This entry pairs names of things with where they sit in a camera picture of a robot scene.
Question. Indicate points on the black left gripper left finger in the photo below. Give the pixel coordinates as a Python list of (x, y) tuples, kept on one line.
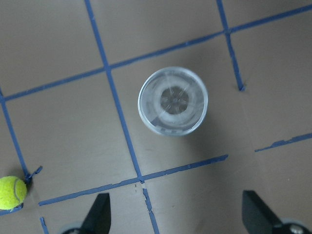
[(98, 220)]

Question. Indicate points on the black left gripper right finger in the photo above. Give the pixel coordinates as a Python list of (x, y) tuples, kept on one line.
[(258, 218)]

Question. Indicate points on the white blue tennis ball can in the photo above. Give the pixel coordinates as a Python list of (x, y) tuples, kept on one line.
[(173, 101)]

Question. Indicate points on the tennis ball front centre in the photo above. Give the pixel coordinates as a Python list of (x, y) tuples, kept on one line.
[(13, 191)]

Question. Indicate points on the brown paper table mat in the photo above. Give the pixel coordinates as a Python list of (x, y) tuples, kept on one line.
[(70, 75)]

